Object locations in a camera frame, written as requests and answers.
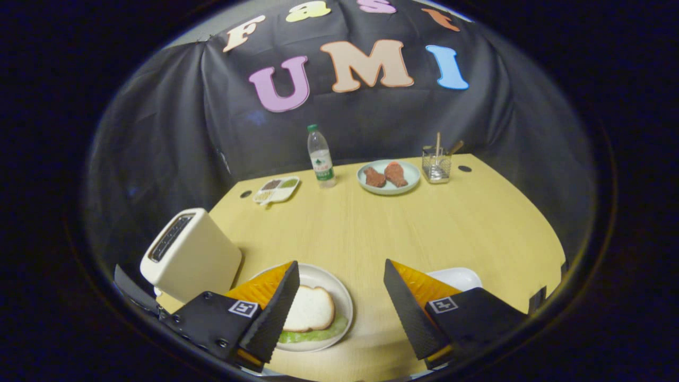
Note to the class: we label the wooden stick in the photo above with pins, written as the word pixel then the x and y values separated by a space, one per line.
pixel 438 143

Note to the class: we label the cream toaster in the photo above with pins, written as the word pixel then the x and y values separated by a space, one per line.
pixel 196 260

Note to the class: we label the clear utensil holder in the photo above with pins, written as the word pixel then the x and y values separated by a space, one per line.
pixel 436 168

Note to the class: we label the black backdrop cloth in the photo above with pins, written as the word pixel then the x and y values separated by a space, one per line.
pixel 159 132

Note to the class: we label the green lettuce leaf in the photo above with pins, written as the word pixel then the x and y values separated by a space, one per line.
pixel 323 335

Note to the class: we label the clear plastic water bottle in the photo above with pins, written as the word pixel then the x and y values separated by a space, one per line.
pixel 321 159

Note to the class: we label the large cream round plate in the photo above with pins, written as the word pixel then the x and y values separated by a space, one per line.
pixel 329 281

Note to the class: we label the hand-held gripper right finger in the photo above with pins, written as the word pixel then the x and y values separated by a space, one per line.
pixel 408 313

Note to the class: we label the white divided condiment dish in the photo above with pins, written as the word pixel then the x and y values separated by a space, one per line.
pixel 276 191

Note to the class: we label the white square plate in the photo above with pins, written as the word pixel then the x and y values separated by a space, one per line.
pixel 461 278

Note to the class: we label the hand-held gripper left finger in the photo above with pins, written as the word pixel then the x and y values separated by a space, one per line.
pixel 276 313

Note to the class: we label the pale blue round plate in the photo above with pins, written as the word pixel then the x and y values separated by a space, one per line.
pixel 414 178

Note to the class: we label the brown meat piece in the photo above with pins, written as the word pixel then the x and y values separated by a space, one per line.
pixel 395 174
pixel 374 178

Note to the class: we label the white bread slice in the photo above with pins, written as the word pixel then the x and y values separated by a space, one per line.
pixel 313 310

